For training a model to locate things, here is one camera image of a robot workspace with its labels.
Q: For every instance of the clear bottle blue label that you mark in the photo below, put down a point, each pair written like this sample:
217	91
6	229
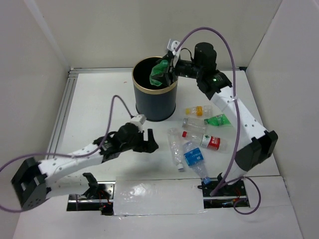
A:
195	161

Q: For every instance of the clear jar silver lid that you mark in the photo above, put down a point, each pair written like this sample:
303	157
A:
196	125

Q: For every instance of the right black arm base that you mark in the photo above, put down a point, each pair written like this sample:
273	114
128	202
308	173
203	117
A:
226	197

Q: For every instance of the crushed clear bottle white cap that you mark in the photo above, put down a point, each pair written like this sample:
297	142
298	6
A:
176	148

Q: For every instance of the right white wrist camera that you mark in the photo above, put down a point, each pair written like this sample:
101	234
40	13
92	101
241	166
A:
174	47

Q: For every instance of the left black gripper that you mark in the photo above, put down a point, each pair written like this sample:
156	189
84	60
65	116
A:
149	146

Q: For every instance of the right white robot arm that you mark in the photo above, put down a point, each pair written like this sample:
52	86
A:
254	143

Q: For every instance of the clear bottle red label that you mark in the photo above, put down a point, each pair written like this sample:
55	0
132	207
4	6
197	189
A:
206	141

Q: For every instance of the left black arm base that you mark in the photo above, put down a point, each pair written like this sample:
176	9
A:
98	197

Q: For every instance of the small green plastic bottle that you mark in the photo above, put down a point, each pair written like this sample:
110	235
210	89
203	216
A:
157	73

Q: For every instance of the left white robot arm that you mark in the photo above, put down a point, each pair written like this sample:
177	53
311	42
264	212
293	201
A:
37	181

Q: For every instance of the green soda bottle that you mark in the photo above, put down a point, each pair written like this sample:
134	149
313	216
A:
218	120

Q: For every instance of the small bottle yellow cap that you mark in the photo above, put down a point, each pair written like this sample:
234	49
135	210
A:
200	111

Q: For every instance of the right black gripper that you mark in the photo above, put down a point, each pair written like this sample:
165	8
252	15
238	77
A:
165	77

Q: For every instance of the black bin with gold rim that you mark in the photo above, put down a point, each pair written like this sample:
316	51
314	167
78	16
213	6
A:
156	103

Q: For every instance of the shiny white tape sheet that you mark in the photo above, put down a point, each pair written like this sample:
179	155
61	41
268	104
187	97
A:
157	197

